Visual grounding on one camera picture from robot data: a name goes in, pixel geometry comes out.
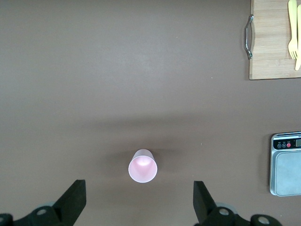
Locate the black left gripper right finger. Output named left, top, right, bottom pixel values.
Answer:
left=193, top=180, right=282, bottom=226

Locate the yellow plastic knife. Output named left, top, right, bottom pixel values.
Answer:
left=294, top=4, right=301, bottom=71

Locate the silver digital kitchen scale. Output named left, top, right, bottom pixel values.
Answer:
left=269, top=131, right=301, bottom=197

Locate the yellow plastic fork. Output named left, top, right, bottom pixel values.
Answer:
left=288, top=0, right=299, bottom=60

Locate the pink plastic cup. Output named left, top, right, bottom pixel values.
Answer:
left=128, top=148, right=158, bottom=184

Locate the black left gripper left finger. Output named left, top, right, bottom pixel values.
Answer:
left=0, top=179, right=87, bottom=226

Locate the bamboo cutting board with handle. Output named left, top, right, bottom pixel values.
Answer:
left=243, top=0, right=301, bottom=81

